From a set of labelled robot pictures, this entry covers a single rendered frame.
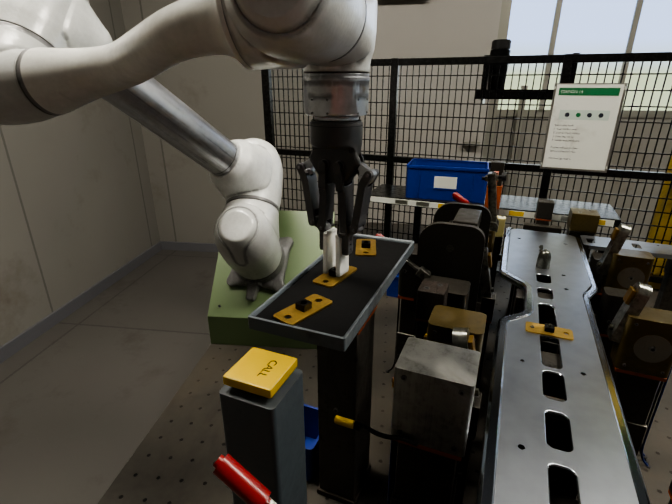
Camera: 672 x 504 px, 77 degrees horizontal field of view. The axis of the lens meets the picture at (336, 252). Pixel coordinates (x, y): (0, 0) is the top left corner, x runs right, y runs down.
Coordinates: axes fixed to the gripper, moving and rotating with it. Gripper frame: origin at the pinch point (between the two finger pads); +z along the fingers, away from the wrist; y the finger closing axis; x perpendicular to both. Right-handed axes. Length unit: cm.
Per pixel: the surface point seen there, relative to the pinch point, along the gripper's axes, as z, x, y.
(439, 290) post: 10.1, 15.5, 12.6
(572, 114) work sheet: -15, 130, 21
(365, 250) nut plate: 3.9, 11.7, -0.8
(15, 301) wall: 93, 33, -240
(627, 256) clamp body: 16, 70, 44
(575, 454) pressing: 20.0, -1.2, 37.6
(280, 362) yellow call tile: 4.1, -22.7, 6.8
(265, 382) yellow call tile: 4.1, -26.2, 7.6
